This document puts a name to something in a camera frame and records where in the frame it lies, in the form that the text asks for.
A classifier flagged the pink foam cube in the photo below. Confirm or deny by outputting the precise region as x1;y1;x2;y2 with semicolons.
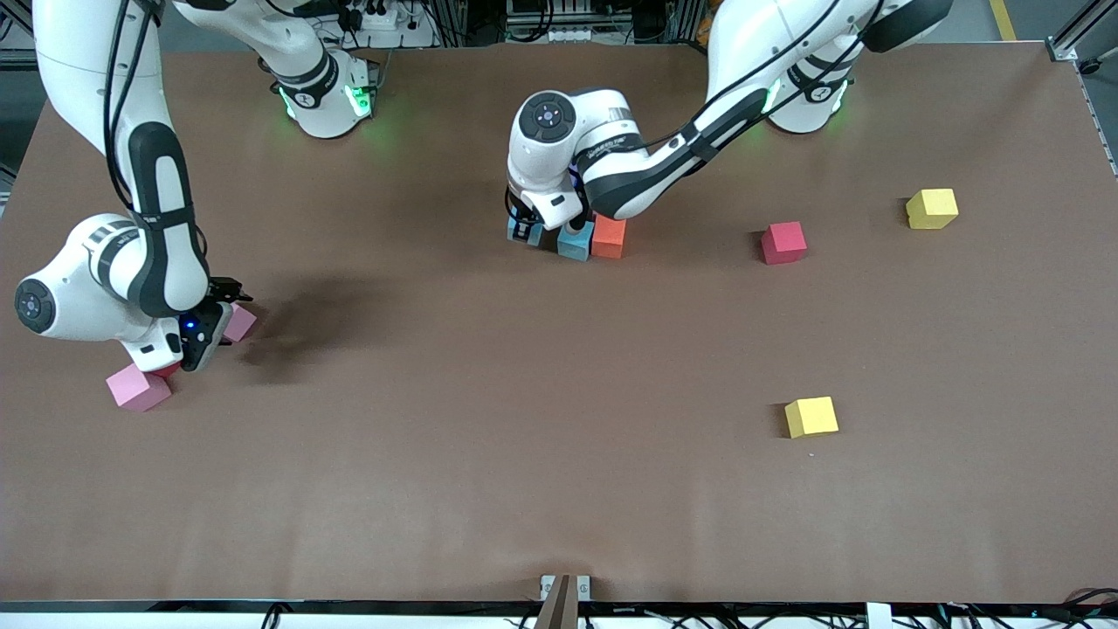
223;303;259;343
106;361;174;413

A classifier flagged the orange foam cube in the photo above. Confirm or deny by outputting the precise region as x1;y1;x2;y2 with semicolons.
591;216;628;260

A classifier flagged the yellow foam cube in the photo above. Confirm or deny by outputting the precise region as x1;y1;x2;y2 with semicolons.
784;396;840;439
905;188;960;231

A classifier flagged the white power strip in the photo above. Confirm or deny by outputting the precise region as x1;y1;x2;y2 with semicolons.
336;0;438;50

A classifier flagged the black equipment rack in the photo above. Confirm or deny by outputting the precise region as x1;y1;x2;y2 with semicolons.
437;0;700;46

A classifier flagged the brown table mat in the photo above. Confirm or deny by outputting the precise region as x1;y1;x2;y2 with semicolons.
0;44;1118;604

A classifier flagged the aluminium frame profile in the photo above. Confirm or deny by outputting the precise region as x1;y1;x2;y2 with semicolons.
1044;0;1118;62
0;0;62;73

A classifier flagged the grey camera mounting post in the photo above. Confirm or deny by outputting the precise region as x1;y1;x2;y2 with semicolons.
535;574;593;629

